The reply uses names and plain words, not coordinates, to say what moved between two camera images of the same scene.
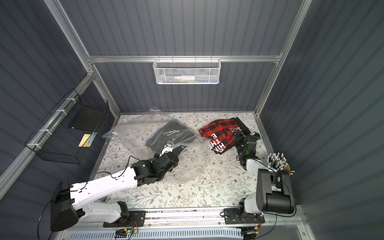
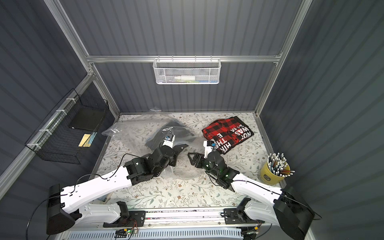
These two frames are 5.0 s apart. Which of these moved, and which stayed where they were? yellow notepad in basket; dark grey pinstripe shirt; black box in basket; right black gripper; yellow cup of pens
Moved: right black gripper
Stayed: yellow cup of pens; dark grey pinstripe shirt; yellow notepad in basket; black box in basket
